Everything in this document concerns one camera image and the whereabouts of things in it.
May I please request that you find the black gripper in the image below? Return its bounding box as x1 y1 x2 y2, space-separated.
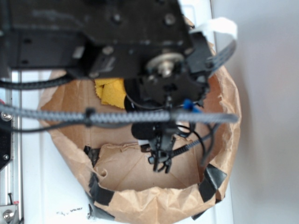
71 0 210 107

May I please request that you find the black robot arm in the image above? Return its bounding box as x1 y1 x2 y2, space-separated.
0 0 211 109

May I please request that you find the yellow cloth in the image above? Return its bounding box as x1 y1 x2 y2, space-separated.
94 78 126 109

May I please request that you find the brown paper bag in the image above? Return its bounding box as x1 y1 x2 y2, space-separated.
39 67 242 224

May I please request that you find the white ribbon cable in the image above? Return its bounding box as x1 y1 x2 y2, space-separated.
190 17 238 40

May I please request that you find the metal rail with bracket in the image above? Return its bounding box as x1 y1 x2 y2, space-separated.
0 70 24 224

